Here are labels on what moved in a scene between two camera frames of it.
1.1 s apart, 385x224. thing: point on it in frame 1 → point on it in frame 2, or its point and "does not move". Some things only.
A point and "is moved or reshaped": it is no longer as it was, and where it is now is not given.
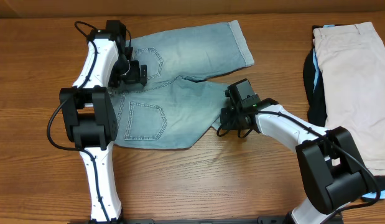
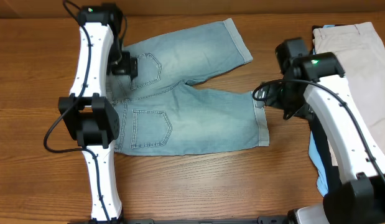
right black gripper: (227, 118) → (270, 96)
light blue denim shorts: (174, 110) is moved or reshaped
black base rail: (262, 220) does not move
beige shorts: (355, 76) does not move
